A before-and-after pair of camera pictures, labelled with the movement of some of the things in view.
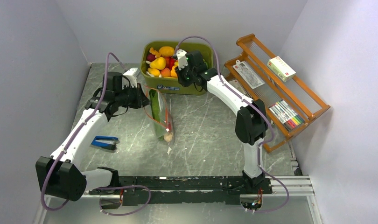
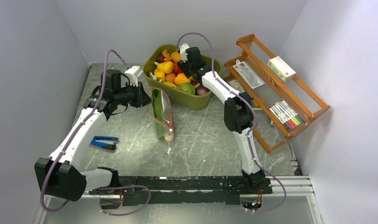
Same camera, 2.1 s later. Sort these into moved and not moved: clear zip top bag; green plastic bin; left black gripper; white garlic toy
Moved: green plastic bin
Not moved: clear zip top bag; left black gripper; white garlic toy
